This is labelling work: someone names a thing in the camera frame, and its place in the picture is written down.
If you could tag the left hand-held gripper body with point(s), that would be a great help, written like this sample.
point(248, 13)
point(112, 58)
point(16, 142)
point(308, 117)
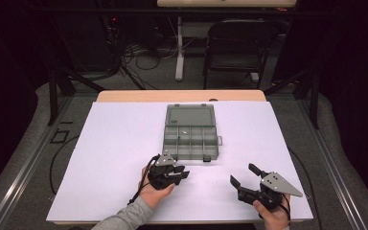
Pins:
point(161, 174)

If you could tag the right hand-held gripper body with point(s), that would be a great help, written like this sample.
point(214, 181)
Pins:
point(268, 190)

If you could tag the grey plastic compartment box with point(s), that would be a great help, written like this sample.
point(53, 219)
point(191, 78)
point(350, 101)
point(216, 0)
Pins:
point(190, 137)

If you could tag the person's left hand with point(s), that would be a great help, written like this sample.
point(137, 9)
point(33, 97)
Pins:
point(155, 195)

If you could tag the person's right hand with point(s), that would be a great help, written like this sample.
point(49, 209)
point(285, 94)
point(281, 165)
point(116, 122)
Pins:
point(273, 218)

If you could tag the white foam board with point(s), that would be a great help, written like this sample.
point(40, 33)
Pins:
point(108, 143)

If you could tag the short black tape strip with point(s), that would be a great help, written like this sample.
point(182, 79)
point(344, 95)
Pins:
point(66, 122)

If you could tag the desk with white legs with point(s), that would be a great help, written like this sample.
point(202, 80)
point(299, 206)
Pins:
point(180, 48)

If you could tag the black folding chair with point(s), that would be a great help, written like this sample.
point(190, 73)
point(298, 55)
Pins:
point(239, 48)

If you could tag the dark equipment with red light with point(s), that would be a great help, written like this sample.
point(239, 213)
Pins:
point(112, 32)

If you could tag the black horizontal bar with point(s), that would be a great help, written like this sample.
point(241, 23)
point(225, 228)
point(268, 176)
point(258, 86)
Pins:
point(140, 11)

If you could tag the aluminium floor rail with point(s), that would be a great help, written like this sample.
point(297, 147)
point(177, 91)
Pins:
point(332, 166)
point(25, 166)

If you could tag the black metal stand frame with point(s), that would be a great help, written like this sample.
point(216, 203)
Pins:
point(313, 96)
point(53, 96)

